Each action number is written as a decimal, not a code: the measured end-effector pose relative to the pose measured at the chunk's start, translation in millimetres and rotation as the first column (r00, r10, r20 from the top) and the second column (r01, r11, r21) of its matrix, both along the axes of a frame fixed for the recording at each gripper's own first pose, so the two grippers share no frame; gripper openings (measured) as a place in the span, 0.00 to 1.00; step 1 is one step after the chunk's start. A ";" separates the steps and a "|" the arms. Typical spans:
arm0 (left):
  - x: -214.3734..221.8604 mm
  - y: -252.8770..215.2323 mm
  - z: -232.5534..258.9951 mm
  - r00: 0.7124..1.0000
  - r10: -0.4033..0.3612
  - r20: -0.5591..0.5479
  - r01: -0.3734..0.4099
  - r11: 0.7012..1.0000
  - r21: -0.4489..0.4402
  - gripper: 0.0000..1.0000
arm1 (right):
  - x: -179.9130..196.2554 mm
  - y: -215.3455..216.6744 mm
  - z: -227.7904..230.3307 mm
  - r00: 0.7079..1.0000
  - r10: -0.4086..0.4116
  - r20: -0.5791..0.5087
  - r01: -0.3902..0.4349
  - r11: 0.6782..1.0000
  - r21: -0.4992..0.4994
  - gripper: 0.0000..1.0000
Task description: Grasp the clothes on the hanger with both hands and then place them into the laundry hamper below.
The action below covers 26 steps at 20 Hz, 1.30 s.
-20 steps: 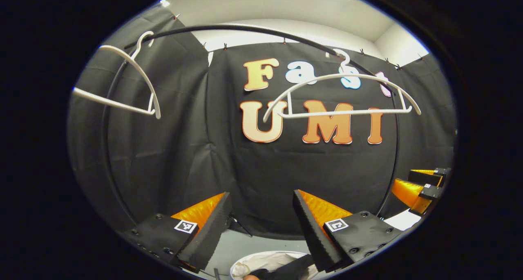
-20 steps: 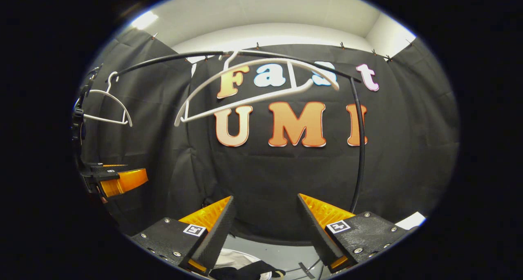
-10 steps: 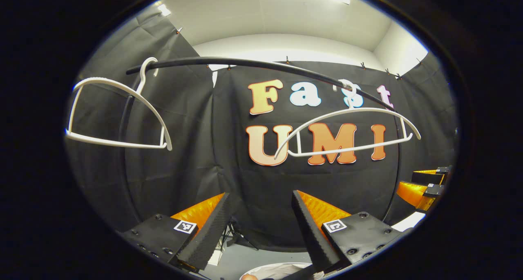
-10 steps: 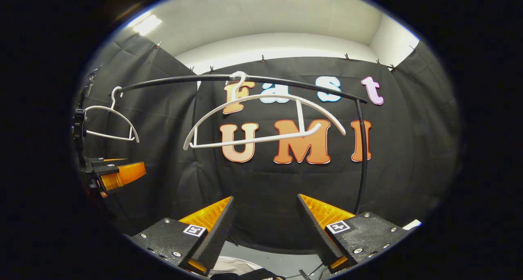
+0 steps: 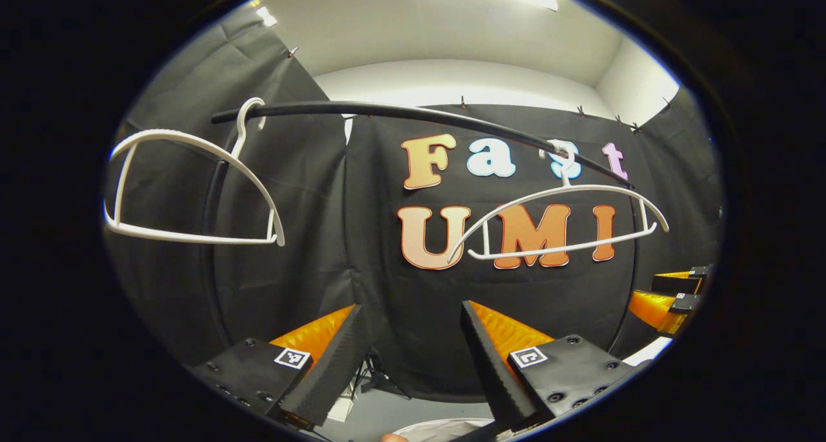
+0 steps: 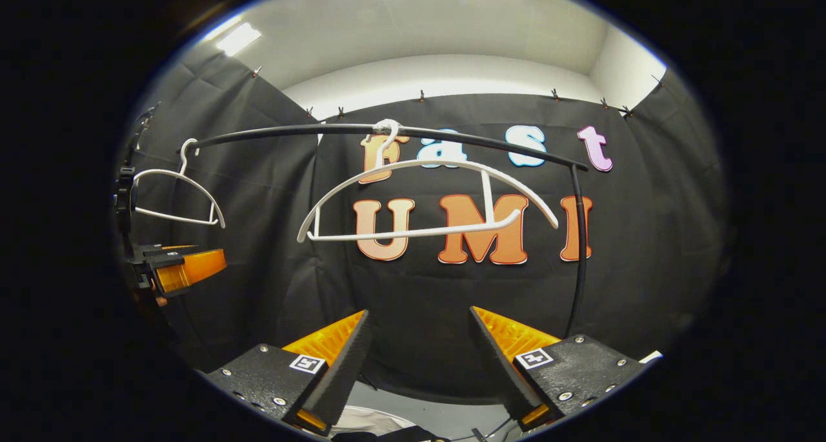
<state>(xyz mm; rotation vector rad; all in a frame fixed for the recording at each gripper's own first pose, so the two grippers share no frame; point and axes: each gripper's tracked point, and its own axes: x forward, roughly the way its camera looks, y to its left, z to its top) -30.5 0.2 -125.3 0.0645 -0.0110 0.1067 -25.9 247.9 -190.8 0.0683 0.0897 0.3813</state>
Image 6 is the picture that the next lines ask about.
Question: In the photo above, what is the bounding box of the row of small backdrop clips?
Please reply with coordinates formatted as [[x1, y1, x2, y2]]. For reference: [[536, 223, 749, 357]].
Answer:
[[252, 66, 665, 120]]

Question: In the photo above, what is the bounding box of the white plastic hanger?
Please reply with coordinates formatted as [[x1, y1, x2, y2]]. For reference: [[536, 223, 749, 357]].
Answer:
[[132, 137, 227, 230], [297, 118, 560, 244]]

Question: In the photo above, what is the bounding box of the black clothes rail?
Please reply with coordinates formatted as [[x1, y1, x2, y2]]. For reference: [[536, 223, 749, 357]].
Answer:
[[187, 123, 593, 339]]

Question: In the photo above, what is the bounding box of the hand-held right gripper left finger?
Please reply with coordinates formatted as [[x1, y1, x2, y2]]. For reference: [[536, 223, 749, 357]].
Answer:
[[205, 309, 372, 436]]

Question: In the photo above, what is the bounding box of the small ceiling light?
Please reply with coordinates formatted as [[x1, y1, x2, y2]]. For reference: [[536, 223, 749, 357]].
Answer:
[[215, 21, 263, 57]]

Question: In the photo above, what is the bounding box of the black jacket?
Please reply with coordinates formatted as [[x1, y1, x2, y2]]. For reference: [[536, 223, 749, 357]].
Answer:
[[332, 426, 449, 442]]

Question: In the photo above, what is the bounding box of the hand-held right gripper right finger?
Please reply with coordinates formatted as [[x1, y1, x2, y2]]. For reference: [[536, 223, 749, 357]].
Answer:
[[469, 305, 649, 433]]

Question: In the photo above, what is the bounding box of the white laundry hamper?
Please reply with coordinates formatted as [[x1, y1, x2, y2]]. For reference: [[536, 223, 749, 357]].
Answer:
[[332, 405, 420, 437]]

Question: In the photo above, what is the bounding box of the black backdrop cloth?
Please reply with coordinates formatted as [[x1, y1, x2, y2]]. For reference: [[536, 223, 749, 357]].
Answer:
[[116, 52, 730, 404]]

